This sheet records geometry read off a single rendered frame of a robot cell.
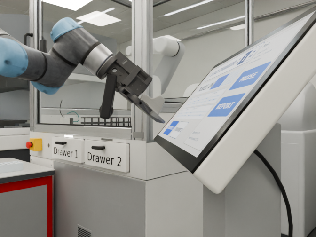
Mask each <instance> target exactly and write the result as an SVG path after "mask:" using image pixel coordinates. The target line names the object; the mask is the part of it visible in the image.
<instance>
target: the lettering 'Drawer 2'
mask: <svg viewBox="0 0 316 237"><path fill-rule="evenodd" d="M89 153H90V152H88V154H89ZM90 154H91V153H90ZM96 157H98V156H96ZM104 158H105V157H104ZM107 158H108V159H109V160H107ZM107 158H106V163H107V161H110V158H109V157H107ZM118 158H120V162H121V157H118ZM91 159H92V154H91ZM91 159H88V160H91ZM96 159H99V157H98V158H96ZM96 159H95V160H96ZM100 160H101V163H102V160H103V163H104V161H105V159H103V157H102V159H101V157H100ZM96 162H99V160H98V161H96ZM120 162H119V163H120ZM119 163H118V164H117V166H121V165H119ZM107 164H110V163H107Z"/></svg>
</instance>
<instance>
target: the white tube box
mask: <svg viewBox="0 0 316 237"><path fill-rule="evenodd" d="M21 170H23V163H22V162H19V161H13V162H4V163H0V173H7V172H14V171H21Z"/></svg>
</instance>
